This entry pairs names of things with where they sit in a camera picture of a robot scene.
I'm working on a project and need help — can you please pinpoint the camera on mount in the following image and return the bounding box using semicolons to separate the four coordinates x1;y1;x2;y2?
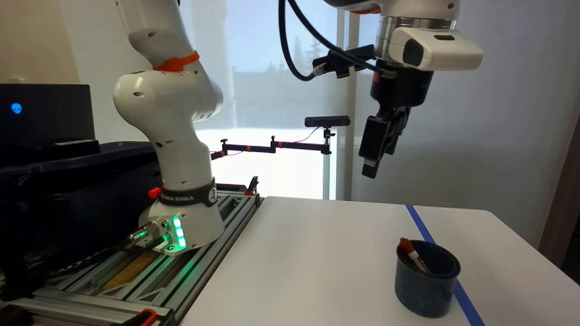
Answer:
210;115;352;161

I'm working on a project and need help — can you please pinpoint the blue tape strip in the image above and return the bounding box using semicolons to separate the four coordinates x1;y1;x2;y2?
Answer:
405;204;486;326

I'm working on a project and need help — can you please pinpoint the black computer with blue light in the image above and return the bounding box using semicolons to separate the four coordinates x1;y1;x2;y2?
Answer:
0;83;101;164

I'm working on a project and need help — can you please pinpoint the window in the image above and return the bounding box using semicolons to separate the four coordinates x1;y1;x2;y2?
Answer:
189;0;359;201

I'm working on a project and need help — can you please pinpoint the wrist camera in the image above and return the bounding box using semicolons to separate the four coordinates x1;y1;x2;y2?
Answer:
313;44;377;79

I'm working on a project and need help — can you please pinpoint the black plastic bin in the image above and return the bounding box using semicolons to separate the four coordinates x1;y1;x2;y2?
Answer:
0;141;164;272

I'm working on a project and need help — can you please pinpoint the dark blue speckled mug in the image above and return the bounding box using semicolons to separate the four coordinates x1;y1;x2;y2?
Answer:
394;240;462;318

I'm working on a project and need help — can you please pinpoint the red marker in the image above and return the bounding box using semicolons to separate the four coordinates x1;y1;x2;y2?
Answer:
398;237;430;275

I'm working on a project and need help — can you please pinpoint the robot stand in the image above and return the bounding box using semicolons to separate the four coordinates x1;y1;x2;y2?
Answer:
0;180;265;326

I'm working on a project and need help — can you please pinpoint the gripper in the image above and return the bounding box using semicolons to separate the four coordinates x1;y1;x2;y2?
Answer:
359;59;435;179

